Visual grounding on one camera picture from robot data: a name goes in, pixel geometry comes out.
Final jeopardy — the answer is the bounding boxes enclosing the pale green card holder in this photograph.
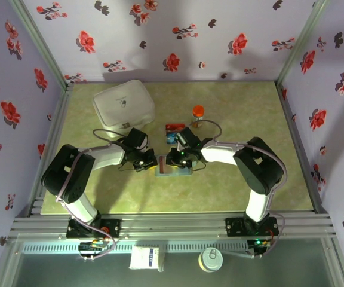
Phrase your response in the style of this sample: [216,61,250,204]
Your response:
[155,155,194,177]

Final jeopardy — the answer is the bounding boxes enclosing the grey slotted cable duct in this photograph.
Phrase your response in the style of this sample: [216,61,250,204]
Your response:
[21,241,250,255]

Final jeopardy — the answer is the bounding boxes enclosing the orange capped pill bottle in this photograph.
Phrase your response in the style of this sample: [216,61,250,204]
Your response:
[192,105,206,129]

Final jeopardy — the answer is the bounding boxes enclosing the lavender right arm cable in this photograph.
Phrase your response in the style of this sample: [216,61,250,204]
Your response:
[197,118,288,216]

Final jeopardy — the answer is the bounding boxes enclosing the aluminium cross rail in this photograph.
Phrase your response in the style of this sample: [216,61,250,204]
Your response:
[7,210,337,240]

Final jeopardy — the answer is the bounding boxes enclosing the lavender left arm cable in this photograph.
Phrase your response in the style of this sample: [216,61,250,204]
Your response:
[55,129,128,231]

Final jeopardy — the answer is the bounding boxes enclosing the small controller board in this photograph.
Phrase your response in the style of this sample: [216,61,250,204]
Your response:
[79,239,107,261]
[248,237,271,258]

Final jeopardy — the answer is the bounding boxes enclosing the silver tin can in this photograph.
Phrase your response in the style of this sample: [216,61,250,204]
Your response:
[198,246,223,273]

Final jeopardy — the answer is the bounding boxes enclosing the white power supply box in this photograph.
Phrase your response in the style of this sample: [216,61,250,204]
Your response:
[129,245,164,272]

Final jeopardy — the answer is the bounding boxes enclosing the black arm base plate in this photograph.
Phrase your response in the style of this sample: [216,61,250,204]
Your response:
[66,219,121,239]
[225,217,279,239]

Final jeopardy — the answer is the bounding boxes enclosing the lavender base cable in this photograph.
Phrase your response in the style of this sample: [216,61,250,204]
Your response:
[80,230,118,261]
[249,212,286,258]

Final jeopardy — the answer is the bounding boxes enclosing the lavender arm cable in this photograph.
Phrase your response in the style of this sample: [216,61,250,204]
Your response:
[197,118,288,216]
[55,129,128,231]

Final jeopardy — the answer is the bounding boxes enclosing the white plastic medicine box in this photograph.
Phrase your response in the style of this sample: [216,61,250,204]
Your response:
[91,79,156,138]

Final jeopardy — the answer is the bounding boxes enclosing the aluminium corner post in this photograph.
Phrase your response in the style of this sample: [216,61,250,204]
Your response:
[276,0,331,86]
[9,0,71,87]

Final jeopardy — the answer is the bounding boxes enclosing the red credit card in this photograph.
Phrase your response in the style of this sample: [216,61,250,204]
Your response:
[158,155,173,175]
[165,123,187,133]

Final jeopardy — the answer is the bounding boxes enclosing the aluminium side rail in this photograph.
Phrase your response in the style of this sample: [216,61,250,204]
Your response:
[275,82,330,213]
[30,83,75,216]

